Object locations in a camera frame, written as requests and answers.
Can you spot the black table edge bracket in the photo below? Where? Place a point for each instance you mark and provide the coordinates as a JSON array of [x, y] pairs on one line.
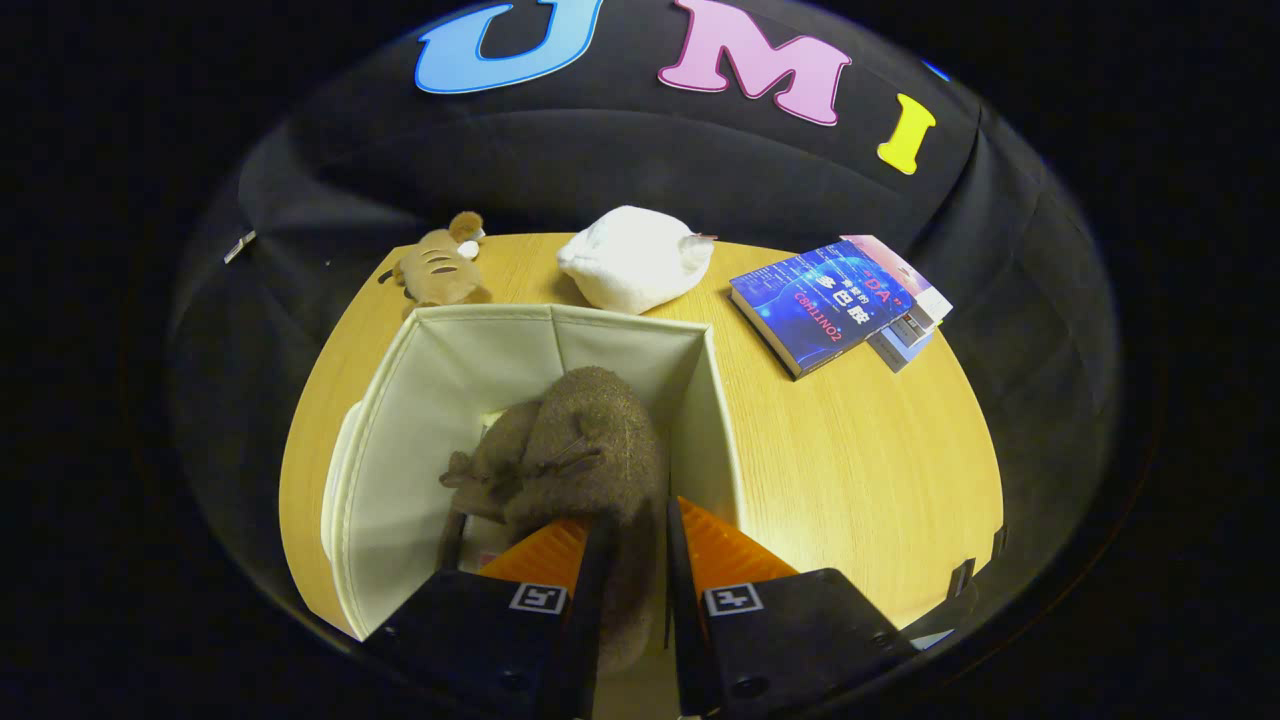
[[999, 540], [960, 580]]

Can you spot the brown fuzzy moccasin shoe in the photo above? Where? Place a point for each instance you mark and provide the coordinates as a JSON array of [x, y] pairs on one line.
[[610, 440], [505, 430]]

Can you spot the blue cover book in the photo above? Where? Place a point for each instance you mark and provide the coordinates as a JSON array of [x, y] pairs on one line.
[[820, 305]]

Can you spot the grey-blue book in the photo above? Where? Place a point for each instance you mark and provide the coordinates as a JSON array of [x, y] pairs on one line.
[[895, 350]]

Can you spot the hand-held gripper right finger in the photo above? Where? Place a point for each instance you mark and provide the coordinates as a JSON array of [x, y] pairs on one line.
[[685, 620]]

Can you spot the cream fabric storage box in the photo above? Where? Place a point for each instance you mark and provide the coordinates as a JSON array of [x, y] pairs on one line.
[[450, 370]]

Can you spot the white plush toy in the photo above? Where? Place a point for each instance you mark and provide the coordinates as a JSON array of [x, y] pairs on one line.
[[630, 260]]

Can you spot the white clip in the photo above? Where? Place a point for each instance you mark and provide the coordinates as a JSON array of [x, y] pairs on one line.
[[239, 246]]

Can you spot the pink cover book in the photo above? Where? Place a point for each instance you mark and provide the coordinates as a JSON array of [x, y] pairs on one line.
[[895, 262]]

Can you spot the brown striped plush toy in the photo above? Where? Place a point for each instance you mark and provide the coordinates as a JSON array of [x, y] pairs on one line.
[[440, 270]]

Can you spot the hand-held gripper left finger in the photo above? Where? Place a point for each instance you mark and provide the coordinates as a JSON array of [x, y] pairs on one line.
[[590, 620]]

